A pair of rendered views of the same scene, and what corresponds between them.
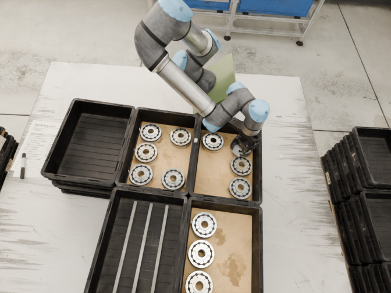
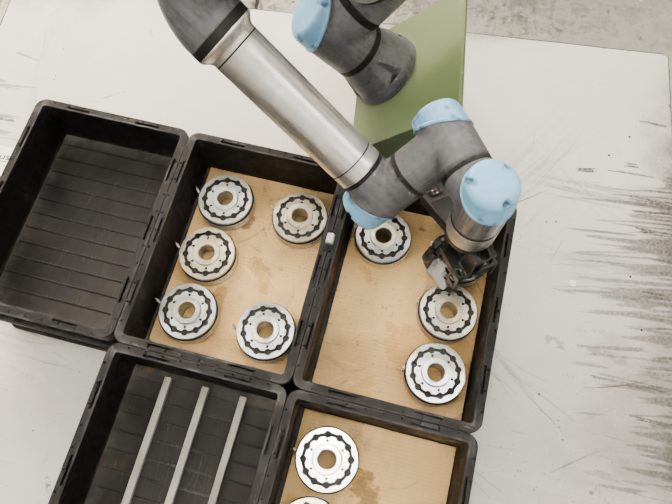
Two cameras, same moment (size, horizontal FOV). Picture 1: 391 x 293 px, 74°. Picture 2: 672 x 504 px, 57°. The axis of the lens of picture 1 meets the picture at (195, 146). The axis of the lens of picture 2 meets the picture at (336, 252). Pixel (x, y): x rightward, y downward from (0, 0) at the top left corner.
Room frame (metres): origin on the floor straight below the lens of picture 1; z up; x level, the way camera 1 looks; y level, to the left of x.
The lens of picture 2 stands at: (0.22, -0.12, 1.90)
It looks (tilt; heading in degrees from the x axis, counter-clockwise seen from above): 70 degrees down; 17
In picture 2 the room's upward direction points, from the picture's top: 2 degrees counter-clockwise
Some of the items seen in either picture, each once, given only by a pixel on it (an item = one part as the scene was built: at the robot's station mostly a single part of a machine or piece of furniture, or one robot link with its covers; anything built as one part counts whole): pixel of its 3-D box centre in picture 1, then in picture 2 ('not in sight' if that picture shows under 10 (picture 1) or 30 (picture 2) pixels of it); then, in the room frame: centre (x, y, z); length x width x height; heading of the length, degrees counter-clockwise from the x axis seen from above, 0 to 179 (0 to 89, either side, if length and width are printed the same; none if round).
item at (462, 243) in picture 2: (251, 126); (475, 223); (0.61, -0.21, 1.07); 0.08 x 0.08 x 0.05
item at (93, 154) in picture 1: (95, 144); (86, 223); (0.52, 0.45, 0.87); 0.40 x 0.30 x 0.11; 1
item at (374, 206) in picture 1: (376, 230); not in sight; (0.50, -1.22, 0.31); 0.40 x 0.30 x 0.34; 7
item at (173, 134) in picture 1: (180, 136); (300, 217); (0.64, 0.08, 0.86); 0.10 x 0.10 x 0.01
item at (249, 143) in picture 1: (247, 138); (465, 248); (0.61, -0.21, 0.99); 0.09 x 0.08 x 0.12; 39
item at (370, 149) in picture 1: (362, 168); not in sight; (0.90, -1.17, 0.37); 0.40 x 0.30 x 0.45; 7
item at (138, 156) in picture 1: (146, 152); (207, 253); (0.53, 0.22, 0.86); 0.10 x 0.10 x 0.01
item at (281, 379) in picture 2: (160, 148); (237, 251); (0.53, 0.15, 0.92); 0.40 x 0.30 x 0.02; 1
